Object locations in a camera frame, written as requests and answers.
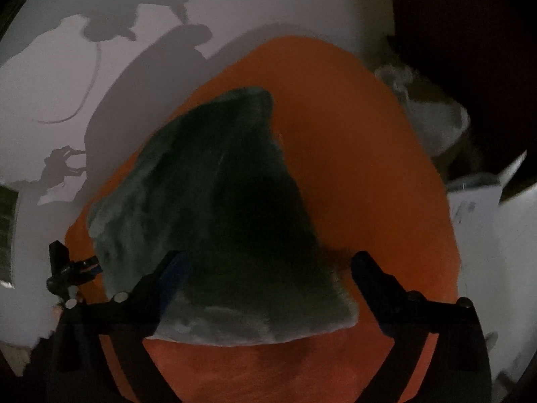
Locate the grey fleece cloth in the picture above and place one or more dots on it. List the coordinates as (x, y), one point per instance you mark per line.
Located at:
(230, 201)

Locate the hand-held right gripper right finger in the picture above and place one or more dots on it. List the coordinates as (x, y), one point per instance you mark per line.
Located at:
(369, 277)

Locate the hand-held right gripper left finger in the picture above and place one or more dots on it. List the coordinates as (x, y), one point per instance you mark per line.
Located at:
(174, 277)

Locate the white cardboard box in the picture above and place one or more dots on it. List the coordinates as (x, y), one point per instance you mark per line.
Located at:
(474, 210)

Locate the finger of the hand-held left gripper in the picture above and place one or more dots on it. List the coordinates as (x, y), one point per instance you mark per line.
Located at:
(58, 260)
(84, 270)

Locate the white cloth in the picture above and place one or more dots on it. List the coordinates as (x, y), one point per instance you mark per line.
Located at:
(432, 117)

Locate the orange blanket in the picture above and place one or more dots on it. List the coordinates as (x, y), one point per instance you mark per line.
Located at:
(344, 155)

